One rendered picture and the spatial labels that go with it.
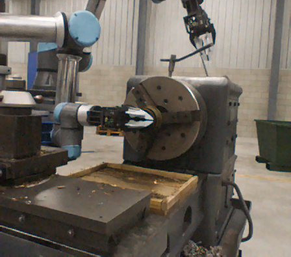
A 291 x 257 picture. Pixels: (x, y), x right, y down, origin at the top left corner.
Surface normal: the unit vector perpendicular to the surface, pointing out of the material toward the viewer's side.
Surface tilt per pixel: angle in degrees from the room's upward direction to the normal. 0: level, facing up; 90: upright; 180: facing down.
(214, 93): 90
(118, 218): 90
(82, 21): 89
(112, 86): 90
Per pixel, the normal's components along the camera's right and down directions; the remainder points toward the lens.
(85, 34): 0.61, 0.07
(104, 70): -0.28, 0.04
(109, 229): 0.91, 0.07
